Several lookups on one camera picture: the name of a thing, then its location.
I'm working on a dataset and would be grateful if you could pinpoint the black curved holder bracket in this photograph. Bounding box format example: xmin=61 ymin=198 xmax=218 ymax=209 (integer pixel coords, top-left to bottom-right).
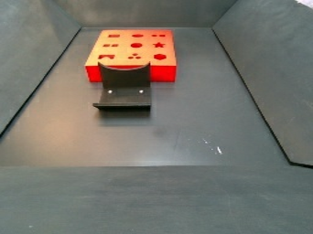
xmin=92 ymin=63 xmax=151 ymax=110

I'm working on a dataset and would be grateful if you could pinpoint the red shape-sorter block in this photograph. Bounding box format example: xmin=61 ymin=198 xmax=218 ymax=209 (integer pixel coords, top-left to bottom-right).
xmin=84 ymin=29 xmax=178 ymax=82

